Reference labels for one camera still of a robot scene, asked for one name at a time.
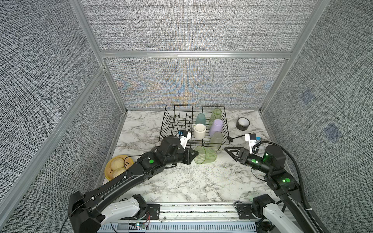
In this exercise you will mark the teal frosted cup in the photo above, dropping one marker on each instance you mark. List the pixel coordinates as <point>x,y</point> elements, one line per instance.
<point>201,119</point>

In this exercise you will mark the short green cup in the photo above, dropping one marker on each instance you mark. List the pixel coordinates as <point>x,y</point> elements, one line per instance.
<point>205,155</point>

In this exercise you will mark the aluminium front rail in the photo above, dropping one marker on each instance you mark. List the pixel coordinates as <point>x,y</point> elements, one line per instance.
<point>206,215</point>

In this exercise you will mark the tall light green cup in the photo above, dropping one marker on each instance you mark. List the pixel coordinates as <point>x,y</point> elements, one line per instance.
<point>216,114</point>

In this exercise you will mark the black spoon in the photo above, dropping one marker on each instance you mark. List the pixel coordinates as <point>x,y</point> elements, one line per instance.
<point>231,139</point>

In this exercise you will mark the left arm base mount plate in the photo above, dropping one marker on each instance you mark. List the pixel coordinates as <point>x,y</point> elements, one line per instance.
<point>152,212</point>

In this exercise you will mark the red cup white outside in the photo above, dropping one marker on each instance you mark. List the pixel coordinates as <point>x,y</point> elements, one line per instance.
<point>199,131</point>

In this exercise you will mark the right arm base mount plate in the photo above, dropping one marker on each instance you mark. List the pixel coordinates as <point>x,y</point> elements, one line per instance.
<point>244,211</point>

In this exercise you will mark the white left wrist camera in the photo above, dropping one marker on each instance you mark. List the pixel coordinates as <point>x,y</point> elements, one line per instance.
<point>184,137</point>

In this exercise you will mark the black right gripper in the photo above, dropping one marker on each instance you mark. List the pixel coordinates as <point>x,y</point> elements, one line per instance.
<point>243,157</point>

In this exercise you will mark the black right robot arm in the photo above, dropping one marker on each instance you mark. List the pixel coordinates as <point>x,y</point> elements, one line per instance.
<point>290,190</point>

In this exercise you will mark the lilac plastic cup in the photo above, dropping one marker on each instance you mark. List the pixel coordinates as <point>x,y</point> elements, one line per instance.
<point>216,127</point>

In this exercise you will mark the black wire dish rack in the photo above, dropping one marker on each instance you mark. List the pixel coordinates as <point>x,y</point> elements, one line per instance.
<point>181,117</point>

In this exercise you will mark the black tape roll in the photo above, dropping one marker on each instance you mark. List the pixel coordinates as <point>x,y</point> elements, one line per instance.
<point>242,124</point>

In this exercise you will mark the pale yellow-green frosted cup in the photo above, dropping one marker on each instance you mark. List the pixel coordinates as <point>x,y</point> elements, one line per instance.
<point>216,140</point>

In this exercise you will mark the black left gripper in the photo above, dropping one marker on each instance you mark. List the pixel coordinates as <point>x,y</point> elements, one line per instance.
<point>189,158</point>

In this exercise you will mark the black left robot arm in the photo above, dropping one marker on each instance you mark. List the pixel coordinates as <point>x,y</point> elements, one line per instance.
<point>86,211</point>

